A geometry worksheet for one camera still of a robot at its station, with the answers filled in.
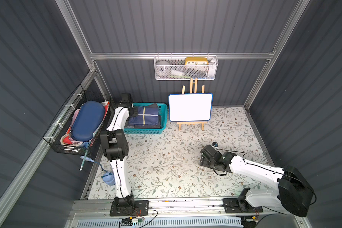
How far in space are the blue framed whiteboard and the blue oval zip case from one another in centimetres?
44

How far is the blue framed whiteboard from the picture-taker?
3.11ft

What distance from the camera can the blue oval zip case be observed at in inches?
25.2
